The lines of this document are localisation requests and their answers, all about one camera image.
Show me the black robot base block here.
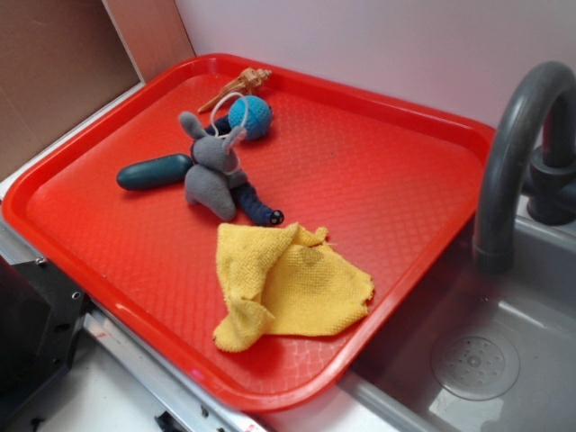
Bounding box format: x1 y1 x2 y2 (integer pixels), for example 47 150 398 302
1 259 88 423

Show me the red plastic tray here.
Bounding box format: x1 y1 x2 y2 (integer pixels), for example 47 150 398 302
2 54 493 412

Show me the yellow cloth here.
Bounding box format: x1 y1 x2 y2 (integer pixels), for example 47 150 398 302
212 223 374 353

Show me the tan spiral seashell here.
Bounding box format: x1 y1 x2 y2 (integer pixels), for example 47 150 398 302
198 67 273 113

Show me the brown cardboard panel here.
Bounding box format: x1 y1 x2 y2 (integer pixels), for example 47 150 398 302
1 1 194 180

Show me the dark teal oval capsule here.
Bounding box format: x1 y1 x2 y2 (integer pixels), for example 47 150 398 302
116 153 193 191

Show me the gray plastic sink basin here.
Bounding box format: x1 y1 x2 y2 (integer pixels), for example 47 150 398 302
337 193 576 432

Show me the gray plush animal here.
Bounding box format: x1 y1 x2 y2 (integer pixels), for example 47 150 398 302
179 112 247 221

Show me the gray toy faucet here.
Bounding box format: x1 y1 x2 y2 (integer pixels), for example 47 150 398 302
472 61 575 275

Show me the blue knitted ball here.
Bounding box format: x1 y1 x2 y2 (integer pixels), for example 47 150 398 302
228 95 273 140

